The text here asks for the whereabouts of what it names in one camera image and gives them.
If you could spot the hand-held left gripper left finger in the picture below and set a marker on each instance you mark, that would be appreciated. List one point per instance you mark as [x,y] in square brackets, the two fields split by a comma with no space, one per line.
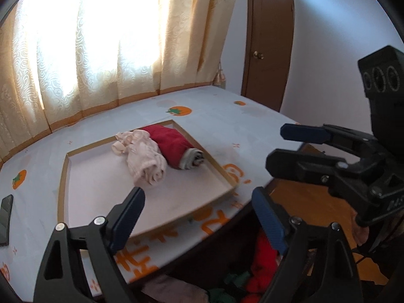
[127,217]

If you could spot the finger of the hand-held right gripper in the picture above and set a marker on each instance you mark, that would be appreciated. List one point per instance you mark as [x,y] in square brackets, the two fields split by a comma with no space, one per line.
[303,132]
[293,162]

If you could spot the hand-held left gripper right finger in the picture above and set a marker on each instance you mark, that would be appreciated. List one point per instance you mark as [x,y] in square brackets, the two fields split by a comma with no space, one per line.
[268,224]

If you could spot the shallow cardboard box tray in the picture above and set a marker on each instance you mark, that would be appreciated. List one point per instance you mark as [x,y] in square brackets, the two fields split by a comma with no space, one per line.
[94,189]

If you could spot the bright red underwear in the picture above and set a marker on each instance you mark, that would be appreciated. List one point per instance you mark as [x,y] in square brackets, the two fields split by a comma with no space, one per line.
[262,268]

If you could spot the pink ruffled underwear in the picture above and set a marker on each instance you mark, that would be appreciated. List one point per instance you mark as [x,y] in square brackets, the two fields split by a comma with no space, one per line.
[145,157]

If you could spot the green and black underwear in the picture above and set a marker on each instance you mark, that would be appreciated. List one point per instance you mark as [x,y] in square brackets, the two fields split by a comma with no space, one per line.
[235,280]

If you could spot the red underwear with grey waistband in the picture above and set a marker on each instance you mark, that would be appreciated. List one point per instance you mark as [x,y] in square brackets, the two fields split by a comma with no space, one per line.
[170,145]

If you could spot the light pink underwear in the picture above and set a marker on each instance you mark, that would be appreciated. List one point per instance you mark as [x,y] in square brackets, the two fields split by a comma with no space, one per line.
[176,290]

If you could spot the person's right forearm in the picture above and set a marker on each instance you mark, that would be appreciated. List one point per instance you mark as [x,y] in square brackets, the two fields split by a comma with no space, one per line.
[391,252]

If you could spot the person's right hand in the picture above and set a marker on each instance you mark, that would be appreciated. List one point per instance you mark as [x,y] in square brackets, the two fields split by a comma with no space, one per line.
[359,235]

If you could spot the white printed tablecloth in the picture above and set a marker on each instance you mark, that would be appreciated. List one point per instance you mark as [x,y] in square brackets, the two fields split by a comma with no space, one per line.
[221,116]

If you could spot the brass door knob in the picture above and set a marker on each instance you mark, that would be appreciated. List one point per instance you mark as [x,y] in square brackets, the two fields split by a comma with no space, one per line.
[258,55]

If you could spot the curtain tassel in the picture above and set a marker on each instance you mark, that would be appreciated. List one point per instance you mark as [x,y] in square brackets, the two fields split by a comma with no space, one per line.
[220,77]

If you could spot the brown wooden door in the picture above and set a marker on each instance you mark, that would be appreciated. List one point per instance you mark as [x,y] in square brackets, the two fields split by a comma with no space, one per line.
[268,38]

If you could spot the black smartphone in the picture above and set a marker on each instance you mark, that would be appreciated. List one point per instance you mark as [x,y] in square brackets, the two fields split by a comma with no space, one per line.
[5,221]

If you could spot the orange and white patterned curtain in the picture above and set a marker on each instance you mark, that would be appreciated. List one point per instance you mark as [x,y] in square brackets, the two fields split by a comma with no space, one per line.
[94,38]

